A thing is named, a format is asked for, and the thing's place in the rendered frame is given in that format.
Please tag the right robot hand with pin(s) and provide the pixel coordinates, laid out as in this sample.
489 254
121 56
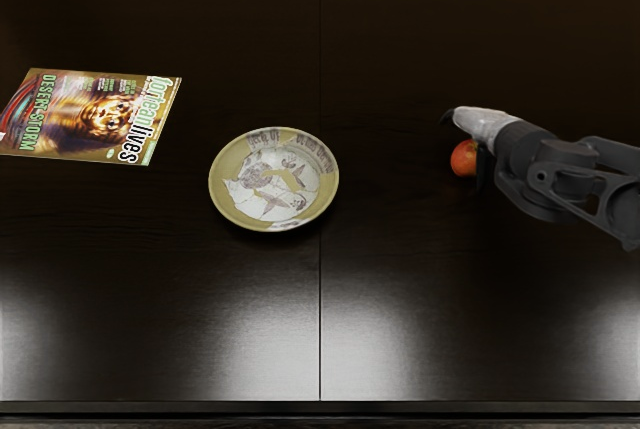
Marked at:
481 123

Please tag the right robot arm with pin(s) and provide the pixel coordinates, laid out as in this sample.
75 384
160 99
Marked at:
565 174

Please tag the patterned olive ceramic plate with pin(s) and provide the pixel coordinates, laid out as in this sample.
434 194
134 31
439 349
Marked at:
273 179

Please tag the red apple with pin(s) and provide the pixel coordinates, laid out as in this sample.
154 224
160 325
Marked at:
463 159

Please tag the glossy magazine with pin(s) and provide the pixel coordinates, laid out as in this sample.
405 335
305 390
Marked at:
87 115

